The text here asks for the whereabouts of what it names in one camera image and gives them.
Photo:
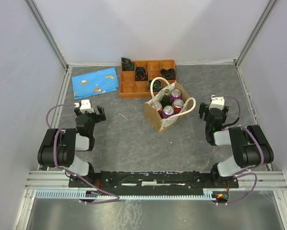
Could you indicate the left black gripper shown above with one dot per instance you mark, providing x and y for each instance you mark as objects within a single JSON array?
[{"x": 102, "y": 115}]

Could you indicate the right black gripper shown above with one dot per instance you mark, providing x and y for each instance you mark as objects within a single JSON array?
[{"x": 203, "y": 108}]

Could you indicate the purple soda can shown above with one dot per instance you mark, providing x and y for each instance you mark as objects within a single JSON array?
[
  {"x": 167, "y": 112},
  {"x": 175, "y": 94}
]

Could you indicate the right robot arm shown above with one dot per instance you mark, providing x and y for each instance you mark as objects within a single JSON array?
[{"x": 250, "y": 148}]

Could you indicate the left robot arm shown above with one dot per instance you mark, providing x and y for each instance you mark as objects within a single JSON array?
[{"x": 58, "y": 147}]

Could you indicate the brown canvas bag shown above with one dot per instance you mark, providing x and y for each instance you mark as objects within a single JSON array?
[{"x": 152, "y": 114}]

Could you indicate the right red soda can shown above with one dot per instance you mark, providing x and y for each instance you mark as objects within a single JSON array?
[{"x": 177, "y": 105}]

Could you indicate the red soda can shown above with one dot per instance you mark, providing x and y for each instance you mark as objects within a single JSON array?
[
  {"x": 177, "y": 105},
  {"x": 158, "y": 107}
]

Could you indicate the blue patterned cloth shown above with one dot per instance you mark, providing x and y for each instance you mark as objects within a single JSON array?
[{"x": 94, "y": 83}]

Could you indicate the green glass bottle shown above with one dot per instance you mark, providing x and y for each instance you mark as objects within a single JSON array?
[{"x": 166, "y": 100}]

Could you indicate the left red soda can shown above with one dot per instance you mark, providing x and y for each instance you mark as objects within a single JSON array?
[{"x": 158, "y": 107}]

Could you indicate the black rolled tie right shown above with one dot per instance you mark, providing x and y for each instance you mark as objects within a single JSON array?
[{"x": 169, "y": 74}]

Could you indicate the black rolled tie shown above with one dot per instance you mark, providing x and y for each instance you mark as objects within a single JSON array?
[
  {"x": 141, "y": 74},
  {"x": 169, "y": 74}
]

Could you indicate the dark rolled tie bottom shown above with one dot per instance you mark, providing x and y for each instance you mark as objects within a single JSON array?
[{"x": 157, "y": 85}]

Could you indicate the dark rolled tie top-left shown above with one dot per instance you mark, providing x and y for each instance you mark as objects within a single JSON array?
[{"x": 127, "y": 64}]

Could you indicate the black rolled tie middle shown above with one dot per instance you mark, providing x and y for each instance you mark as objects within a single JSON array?
[{"x": 141, "y": 74}]

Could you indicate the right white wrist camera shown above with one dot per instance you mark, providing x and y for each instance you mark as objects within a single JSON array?
[{"x": 217, "y": 102}]

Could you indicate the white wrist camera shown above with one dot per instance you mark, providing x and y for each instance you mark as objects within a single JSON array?
[
  {"x": 217, "y": 102},
  {"x": 84, "y": 106}
]

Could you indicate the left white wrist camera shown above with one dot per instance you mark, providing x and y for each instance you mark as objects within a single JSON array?
[{"x": 84, "y": 106}]

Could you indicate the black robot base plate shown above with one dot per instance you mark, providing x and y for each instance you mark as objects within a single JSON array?
[{"x": 159, "y": 183}]

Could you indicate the blue slotted cable duct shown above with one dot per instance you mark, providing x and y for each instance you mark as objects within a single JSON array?
[{"x": 83, "y": 195}]

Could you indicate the aluminium frame rail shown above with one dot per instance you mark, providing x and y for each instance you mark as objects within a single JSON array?
[{"x": 57, "y": 180}]

